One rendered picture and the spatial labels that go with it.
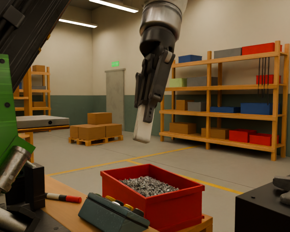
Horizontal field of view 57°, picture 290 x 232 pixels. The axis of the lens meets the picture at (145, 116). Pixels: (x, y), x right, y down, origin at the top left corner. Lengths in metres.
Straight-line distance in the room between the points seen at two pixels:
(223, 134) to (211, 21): 2.78
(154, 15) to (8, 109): 0.35
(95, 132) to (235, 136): 3.28
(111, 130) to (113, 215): 6.53
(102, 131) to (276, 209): 6.38
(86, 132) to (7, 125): 6.11
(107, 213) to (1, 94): 0.32
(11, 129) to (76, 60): 10.31
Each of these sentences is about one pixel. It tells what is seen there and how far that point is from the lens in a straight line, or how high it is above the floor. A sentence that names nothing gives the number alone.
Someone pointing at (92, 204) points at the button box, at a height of 0.94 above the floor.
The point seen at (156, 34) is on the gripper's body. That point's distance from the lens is 0.57.
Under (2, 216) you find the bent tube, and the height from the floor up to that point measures 0.99.
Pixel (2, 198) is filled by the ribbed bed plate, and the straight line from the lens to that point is 0.59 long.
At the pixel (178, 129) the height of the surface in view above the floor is 0.36.
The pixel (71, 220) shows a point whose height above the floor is 0.90.
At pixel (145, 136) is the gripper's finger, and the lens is 0.50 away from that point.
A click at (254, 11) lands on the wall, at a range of 6.56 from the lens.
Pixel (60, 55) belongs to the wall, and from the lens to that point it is 10.61.
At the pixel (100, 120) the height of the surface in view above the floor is 0.56.
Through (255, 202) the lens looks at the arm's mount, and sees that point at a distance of 0.69.
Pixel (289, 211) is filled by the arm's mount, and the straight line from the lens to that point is 0.67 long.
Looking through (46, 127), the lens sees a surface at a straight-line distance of 0.74.
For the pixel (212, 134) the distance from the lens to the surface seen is 6.23.
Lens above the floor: 1.19
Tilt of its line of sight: 4 degrees down
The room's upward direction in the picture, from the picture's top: straight up
